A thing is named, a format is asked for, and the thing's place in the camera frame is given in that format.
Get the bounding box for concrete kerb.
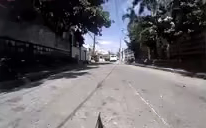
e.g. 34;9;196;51
130;62;206;83

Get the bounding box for grey concrete road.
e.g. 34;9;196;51
0;62;206;128

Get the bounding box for row of trees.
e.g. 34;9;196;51
122;0;206;63

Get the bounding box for white vehicle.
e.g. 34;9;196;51
109;54;118;63

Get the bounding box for robot's own part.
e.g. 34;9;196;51
94;112;104;128

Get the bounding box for grey concrete pavement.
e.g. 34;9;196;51
0;64;99;96

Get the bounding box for dark concrete wall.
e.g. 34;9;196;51
0;4;92;81

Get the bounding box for large leafy trees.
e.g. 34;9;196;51
10;0;113;48

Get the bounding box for dark slatted fence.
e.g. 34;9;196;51
147;28;206;71

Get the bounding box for pole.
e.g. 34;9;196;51
118;28;123;64
92;33;97;56

